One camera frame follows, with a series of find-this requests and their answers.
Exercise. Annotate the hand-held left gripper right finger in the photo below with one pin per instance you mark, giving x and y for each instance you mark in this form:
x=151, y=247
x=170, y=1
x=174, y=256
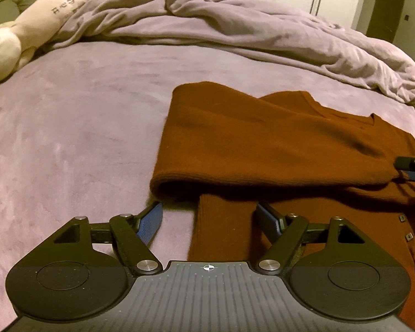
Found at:
x=267, y=216

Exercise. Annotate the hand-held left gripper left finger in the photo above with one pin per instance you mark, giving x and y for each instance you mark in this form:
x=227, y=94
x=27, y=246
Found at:
x=148, y=221

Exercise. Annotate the brown knit sweater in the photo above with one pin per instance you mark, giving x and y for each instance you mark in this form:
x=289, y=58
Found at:
x=262, y=138

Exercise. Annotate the purple bed sheet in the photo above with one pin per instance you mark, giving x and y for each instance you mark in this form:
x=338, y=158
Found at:
x=72, y=128

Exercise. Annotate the crumpled purple duvet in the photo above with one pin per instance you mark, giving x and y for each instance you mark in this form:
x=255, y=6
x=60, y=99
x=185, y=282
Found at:
x=228, y=24

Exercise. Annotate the white plush toy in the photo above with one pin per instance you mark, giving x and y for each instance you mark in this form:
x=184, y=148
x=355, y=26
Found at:
x=38, y=17

